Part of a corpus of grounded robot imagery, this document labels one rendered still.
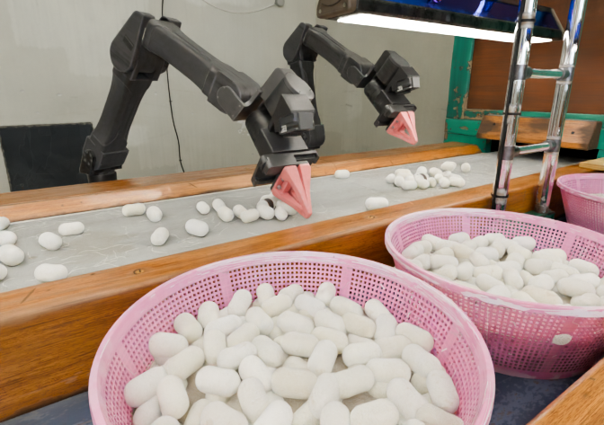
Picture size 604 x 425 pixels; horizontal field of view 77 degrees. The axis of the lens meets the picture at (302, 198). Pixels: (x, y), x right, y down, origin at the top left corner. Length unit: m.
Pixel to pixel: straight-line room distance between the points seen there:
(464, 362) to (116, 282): 0.30
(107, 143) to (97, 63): 1.70
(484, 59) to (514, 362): 1.08
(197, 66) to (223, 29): 2.14
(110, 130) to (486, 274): 0.77
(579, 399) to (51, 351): 0.38
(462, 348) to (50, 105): 2.47
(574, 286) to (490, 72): 0.97
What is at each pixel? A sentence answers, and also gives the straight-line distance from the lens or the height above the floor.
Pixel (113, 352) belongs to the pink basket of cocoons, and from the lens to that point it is 0.31.
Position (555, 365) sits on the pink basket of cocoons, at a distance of 0.44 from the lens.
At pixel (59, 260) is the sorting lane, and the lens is 0.54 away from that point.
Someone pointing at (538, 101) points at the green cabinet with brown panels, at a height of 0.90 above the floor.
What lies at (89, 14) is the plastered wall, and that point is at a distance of 2.64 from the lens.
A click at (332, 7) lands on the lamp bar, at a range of 0.62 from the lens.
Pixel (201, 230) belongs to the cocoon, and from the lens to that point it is 0.54.
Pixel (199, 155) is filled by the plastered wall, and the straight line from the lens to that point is 2.79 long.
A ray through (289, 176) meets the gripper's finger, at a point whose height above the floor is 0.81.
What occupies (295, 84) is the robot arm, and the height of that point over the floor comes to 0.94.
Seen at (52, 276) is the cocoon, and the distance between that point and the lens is 0.48.
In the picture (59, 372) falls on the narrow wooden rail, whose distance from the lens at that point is 0.42.
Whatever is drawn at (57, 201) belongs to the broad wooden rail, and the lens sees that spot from 0.74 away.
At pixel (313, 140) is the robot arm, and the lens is 1.20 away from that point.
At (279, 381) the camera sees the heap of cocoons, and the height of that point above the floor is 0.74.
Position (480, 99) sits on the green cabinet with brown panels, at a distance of 1.38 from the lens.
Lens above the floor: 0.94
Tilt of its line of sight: 16 degrees down
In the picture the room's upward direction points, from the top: straight up
